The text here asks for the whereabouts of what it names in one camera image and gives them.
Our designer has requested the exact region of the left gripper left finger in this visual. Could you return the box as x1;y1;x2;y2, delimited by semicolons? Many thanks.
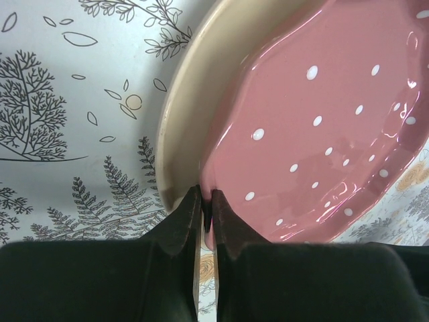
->
1;186;202;321

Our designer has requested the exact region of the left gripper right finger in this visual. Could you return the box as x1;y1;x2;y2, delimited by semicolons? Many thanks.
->
212;190;422;321

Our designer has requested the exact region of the maroon scalloped plate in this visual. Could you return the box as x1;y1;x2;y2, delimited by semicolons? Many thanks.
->
200;1;428;242

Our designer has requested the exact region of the blue round plate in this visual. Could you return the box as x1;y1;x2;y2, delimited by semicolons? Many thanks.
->
156;0;286;214

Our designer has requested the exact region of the floral table mat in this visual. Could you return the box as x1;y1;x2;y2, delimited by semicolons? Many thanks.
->
1;1;428;321

